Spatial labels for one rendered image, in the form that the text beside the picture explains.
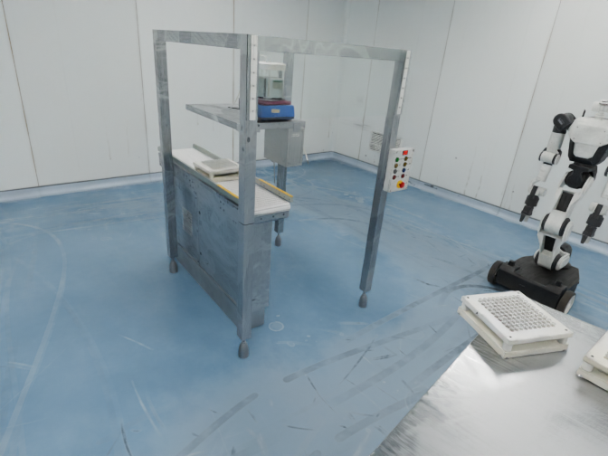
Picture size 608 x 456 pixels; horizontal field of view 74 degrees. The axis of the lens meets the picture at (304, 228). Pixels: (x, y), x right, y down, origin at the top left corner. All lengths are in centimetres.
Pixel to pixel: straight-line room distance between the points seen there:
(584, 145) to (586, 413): 233
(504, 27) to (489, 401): 459
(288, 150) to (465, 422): 144
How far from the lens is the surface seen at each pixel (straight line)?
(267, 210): 213
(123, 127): 520
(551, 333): 152
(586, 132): 341
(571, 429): 132
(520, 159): 524
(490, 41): 544
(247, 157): 189
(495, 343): 145
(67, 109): 505
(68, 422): 233
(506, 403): 129
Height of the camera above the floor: 165
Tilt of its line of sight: 24 degrees down
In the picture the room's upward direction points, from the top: 5 degrees clockwise
